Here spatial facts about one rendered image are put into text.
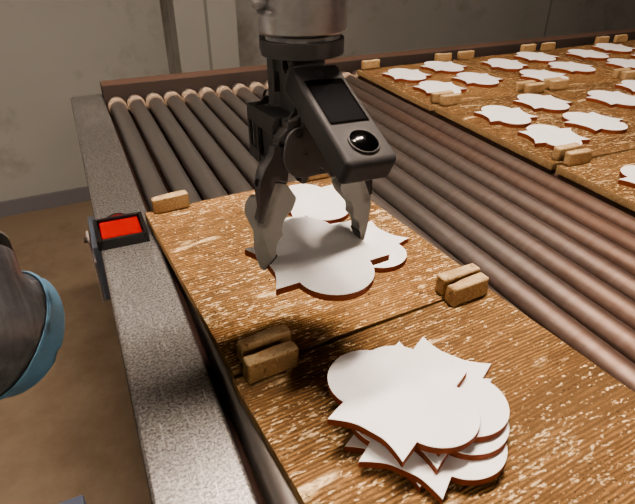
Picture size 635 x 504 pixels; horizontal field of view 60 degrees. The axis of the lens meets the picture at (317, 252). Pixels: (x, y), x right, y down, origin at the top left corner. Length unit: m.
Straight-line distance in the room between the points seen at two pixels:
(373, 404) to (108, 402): 1.52
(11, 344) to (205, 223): 0.44
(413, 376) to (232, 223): 0.44
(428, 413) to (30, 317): 0.35
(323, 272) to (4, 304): 0.27
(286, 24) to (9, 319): 0.32
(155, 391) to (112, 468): 1.16
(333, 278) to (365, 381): 0.10
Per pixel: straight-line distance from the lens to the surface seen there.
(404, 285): 0.72
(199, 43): 2.89
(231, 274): 0.74
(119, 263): 0.85
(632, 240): 0.98
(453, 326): 0.67
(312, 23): 0.46
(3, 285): 0.52
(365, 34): 3.61
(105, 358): 2.13
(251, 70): 1.74
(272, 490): 0.53
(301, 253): 0.54
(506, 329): 0.68
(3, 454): 1.94
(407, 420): 0.50
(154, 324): 0.71
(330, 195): 0.93
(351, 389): 0.51
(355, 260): 0.54
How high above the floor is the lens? 1.35
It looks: 32 degrees down
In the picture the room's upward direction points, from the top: straight up
